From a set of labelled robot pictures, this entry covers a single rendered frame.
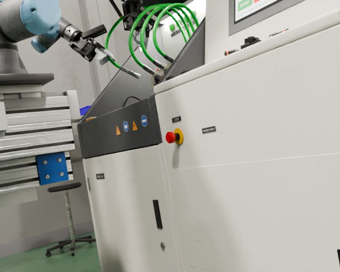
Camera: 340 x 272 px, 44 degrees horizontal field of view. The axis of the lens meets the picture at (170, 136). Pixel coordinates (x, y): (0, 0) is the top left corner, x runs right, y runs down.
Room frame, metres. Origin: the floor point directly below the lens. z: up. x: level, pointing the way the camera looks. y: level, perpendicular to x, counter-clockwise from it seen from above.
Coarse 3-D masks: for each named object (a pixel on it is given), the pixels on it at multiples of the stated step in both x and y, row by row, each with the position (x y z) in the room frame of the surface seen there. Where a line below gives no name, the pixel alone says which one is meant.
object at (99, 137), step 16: (112, 112) 1.65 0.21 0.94; (128, 112) 1.55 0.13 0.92; (144, 112) 1.46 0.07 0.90; (96, 128) 1.80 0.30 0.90; (112, 128) 1.67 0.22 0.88; (144, 128) 1.47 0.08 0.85; (96, 144) 1.82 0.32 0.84; (112, 144) 1.69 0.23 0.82; (128, 144) 1.58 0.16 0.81; (144, 144) 1.49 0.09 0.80
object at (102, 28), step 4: (96, 28) 1.87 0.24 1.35; (100, 28) 1.87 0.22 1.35; (104, 28) 1.87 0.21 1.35; (84, 32) 1.87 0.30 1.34; (88, 32) 1.87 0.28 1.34; (92, 32) 1.87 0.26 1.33; (96, 32) 1.87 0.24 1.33; (100, 32) 1.88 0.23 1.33; (104, 32) 1.90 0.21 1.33; (84, 36) 1.86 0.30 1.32; (88, 36) 1.87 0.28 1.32; (92, 36) 1.89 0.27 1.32; (96, 36) 1.90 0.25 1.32
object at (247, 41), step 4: (276, 32) 1.09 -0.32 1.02; (280, 32) 1.06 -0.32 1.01; (252, 36) 1.15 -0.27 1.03; (272, 36) 1.08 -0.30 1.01; (244, 40) 1.16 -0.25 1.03; (248, 40) 1.15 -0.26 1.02; (252, 40) 1.15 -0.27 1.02; (256, 40) 1.12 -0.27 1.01; (260, 40) 1.11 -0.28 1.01; (244, 44) 1.16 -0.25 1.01; (248, 44) 1.15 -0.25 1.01; (252, 44) 1.13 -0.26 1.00; (228, 52) 1.20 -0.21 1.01; (232, 52) 1.19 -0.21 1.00
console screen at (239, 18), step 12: (240, 0) 1.38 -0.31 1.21; (252, 0) 1.33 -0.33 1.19; (264, 0) 1.28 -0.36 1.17; (276, 0) 1.24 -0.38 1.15; (288, 0) 1.20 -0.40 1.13; (300, 0) 1.17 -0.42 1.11; (240, 12) 1.37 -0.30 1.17; (252, 12) 1.33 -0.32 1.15; (264, 12) 1.28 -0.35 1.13; (276, 12) 1.24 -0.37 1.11; (228, 24) 1.42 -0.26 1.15; (240, 24) 1.37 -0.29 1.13; (252, 24) 1.32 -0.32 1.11
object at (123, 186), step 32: (96, 160) 1.84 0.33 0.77; (128, 160) 1.60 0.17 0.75; (160, 160) 1.42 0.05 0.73; (96, 192) 1.89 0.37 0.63; (128, 192) 1.63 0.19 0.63; (160, 192) 1.44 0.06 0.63; (96, 224) 1.94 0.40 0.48; (128, 224) 1.67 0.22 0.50; (160, 224) 1.46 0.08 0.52; (128, 256) 1.71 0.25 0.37; (160, 256) 1.50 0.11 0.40
